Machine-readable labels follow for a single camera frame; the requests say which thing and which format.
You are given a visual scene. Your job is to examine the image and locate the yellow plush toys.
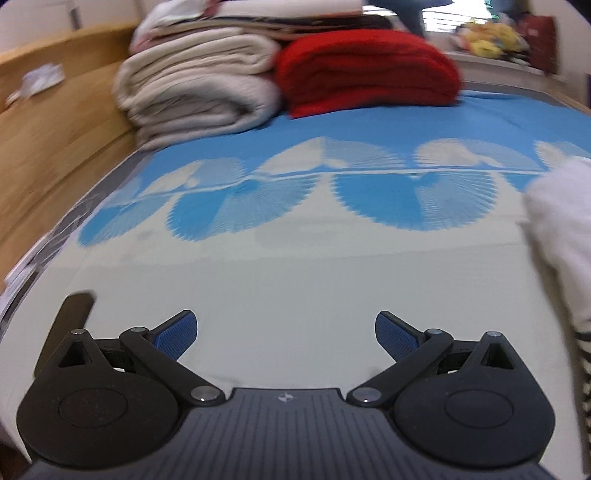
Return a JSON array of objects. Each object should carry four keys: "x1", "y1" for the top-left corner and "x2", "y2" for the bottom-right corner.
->
[{"x1": 452, "y1": 21, "x2": 529, "y2": 59}]

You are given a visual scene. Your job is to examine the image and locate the red folded blanket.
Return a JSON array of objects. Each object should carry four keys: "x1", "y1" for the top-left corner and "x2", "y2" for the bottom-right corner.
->
[{"x1": 274, "y1": 29, "x2": 462, "y2": 118}]

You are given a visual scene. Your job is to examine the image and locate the blue patterned bed sheet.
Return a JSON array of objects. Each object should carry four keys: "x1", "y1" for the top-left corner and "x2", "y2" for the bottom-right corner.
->
[{"x1": 1, "y1": 92, "x2": 590, "y2": 477}]

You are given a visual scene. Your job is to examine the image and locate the dark teal shark plush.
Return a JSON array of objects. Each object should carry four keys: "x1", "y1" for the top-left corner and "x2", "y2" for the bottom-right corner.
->
[{"x1": 369, "y1": 0, "x2": 454, "y2": 38}]

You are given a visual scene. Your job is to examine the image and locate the dark red plush pillow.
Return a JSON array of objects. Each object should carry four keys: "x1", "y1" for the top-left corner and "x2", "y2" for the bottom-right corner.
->
[{"x1": 518, "y1": 14, "x2": 558, "y2": 75}]

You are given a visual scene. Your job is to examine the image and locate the cream folded blanket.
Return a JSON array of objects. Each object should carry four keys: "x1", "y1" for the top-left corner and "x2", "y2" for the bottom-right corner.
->
[{"x1": 113, "y1": 27, "x2": 281, "y2": 150}]

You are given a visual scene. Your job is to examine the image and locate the black white striped hoodie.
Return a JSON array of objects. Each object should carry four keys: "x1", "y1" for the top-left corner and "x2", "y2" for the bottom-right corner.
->
[{"x1": 523, "y1": 155, "x2": 591, "y2": 444}]

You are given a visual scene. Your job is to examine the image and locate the black phone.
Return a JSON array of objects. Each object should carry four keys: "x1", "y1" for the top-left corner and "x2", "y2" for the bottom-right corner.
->
[{"x1": 34, "y1": 290, "x2": 96, "y2": 376}]

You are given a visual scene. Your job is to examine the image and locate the white folded clothes stack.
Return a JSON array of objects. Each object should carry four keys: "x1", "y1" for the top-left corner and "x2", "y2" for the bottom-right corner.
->
[{"x1": 129, "y1": 1, "x2": 393, "y2": 54}]

